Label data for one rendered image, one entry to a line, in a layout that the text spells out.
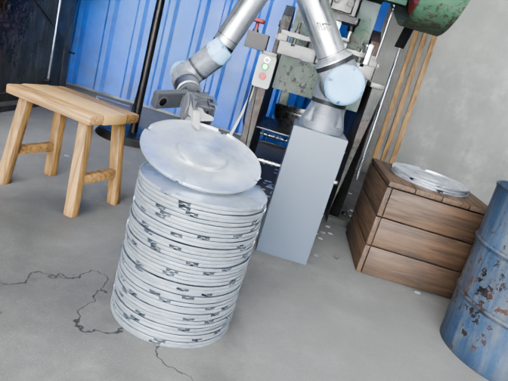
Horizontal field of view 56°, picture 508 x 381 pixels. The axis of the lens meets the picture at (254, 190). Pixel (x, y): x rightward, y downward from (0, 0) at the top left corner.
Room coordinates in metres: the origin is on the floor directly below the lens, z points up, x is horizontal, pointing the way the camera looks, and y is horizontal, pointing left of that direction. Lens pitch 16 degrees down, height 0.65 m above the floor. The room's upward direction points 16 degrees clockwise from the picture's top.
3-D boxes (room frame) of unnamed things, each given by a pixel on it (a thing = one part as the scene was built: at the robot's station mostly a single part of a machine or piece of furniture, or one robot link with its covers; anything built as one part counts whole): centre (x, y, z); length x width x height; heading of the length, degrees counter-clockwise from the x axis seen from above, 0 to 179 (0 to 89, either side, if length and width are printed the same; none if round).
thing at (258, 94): (2.54, 0.12, 0.45); 0.92 x 0.12 x 0.90; 179
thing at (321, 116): (1.62, -0.15, 0.50); 0.15 x 0.15 x 0.10
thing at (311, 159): (1.62, -0.15, 0.23); 0.18 x 0.18 x 0.45; 89
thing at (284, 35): (2.40, 0.02, 0.76); 0.17 x 0.06 x 0.10; 89
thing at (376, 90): (2.54, -0.41, 0.45); 0.92 x 0.12 x 0.90; 179
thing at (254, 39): (2.17, 0.17, 0.62); 0.10 x 0.06 x 0.20; 89
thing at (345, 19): (2.40, -0.15, 0.86); 0.20 x 0.16 x 0.05; 89
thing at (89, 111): (1.53, 0.64, 0.16); 0.34 x 0.24 x 0.34; 71
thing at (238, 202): (1.03, 0.11, 0.33); 0.29 x 0.29 x 0.01
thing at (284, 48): (2.40, -0.15, 0.68); 0.45 x 0.30 x 0.06; 89
